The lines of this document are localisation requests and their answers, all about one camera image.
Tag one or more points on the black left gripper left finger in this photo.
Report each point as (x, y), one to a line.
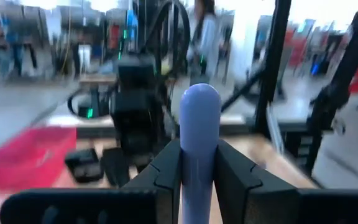
(104, 205)

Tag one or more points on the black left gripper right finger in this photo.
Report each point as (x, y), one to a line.
(259, 202)

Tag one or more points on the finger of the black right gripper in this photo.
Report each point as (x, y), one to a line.
(84, 165)
(115, 168)

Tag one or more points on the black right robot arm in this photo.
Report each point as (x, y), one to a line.
(135, 71)

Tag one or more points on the pink plastic bin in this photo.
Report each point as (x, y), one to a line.
(26, 158)

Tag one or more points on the person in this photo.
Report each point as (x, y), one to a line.
(208, 40)

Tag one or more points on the thin black diagonal brace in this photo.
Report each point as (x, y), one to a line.
(244, 88)

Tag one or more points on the black thick rig brace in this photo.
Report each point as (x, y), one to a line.
(343, 81)

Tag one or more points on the black rig frame post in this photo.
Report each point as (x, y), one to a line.
(272, 62)

